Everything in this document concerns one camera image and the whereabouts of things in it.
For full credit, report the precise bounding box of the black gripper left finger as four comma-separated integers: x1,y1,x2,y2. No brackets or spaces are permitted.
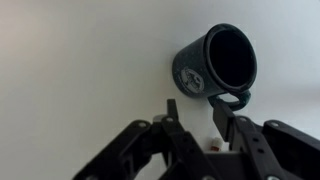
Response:
71,98,221,180

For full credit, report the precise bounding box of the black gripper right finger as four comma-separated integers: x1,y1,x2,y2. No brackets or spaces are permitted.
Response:
212,98,320,180

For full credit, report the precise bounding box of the red white dry-erase marker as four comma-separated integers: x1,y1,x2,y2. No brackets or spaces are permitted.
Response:
209,136,224,153

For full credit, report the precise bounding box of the dark green enamel mug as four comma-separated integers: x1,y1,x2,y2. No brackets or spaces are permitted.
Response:
171,22,258,112

